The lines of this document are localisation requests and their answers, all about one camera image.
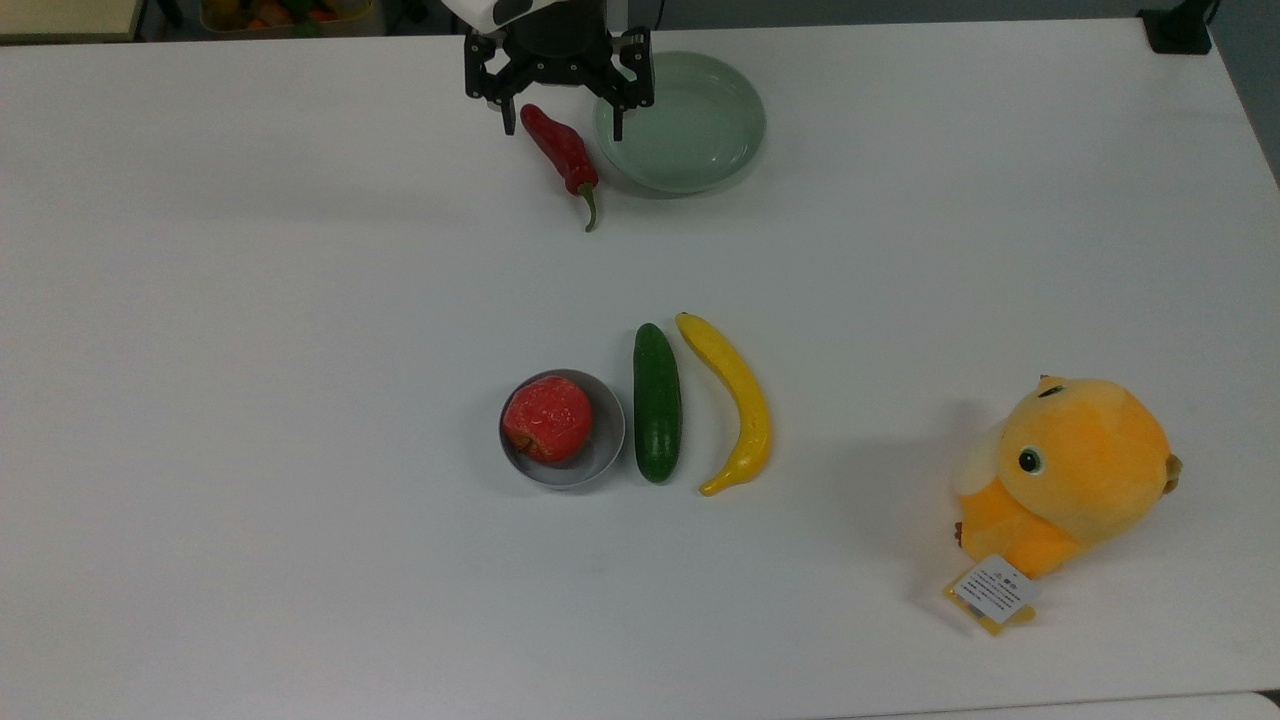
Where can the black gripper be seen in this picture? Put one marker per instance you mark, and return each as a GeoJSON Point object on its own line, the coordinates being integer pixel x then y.
{"type": "Point", "coordinates": [555, 55]}

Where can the red apple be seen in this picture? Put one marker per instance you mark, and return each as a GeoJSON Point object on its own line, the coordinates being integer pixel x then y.
{"type": "Point", "coordinates": [547, 419]}

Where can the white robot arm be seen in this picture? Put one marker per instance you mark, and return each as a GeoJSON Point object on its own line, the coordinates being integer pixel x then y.
{"type": "Point", "coordinates": [478, 10]}

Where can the red chili pepper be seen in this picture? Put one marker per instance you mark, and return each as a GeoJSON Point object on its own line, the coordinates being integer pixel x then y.
{"type": "Point", "coordinates": [560, 148]}

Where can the pale green plate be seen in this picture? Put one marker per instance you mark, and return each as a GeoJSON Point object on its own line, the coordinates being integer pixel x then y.
{"type": "Point", "coordinates": [690, 125]}

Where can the box of toy fruits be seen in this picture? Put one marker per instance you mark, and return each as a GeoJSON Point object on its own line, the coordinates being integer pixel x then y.
{"type": "Point", "coordinates": [290, 14]}

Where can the green cucumber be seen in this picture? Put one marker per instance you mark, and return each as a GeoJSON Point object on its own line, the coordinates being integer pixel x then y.
{"type": "Point", "coordinates": [657, 405]}

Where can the small grey bowl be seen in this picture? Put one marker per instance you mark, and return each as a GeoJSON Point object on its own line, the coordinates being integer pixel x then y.
{"type": "Point", "coordinates": [606, 445]}

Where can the yellow banana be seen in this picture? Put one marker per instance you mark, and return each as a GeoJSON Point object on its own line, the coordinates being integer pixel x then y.
{"type": "Point", "coordinates": [745, 400]}

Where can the beige wooden desk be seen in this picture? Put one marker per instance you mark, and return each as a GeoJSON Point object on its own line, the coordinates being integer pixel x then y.
{"type": "Point", "coordinates": [65, 16]}

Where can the black table clamp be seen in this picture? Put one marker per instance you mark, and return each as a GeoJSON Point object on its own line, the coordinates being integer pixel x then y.
{"type": "Point", "coordinates": [1178, 28]}

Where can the orange plush toy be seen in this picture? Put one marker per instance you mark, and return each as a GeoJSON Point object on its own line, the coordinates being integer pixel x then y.
{"type": "Point", "coordinates": [1085, 470]}

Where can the white paper hang tag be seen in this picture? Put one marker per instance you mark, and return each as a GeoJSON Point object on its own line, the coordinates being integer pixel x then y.
{"type": "Point", "coordinates": [995, 592]}

